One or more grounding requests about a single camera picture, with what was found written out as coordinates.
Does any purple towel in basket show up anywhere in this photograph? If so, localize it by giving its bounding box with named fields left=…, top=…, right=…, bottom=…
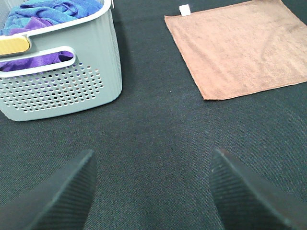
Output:
left=0, top=17, right=73, bottom=72

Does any grey perforated laundry basket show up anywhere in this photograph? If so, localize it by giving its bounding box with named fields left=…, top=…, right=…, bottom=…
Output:
left=0, top=0, right=122, bottom=121

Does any blue towel in basket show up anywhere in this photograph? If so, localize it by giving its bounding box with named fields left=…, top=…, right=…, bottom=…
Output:
left=3, top=0, right=103, bottom=30

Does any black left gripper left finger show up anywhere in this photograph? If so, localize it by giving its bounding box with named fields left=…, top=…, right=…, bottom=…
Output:
left=0, top=149, right=96, bottom=230

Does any yellow basket handle grip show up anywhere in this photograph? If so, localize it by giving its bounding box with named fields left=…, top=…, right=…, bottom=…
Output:
left=0, top=36, right=30, bottom=55

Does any brown microfibre towel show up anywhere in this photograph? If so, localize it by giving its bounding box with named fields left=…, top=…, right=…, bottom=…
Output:
left=165, top=0, right=307, bottom=100

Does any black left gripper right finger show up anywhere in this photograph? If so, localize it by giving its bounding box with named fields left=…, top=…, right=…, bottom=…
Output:
left=210, top=149, right=307, bottom=230

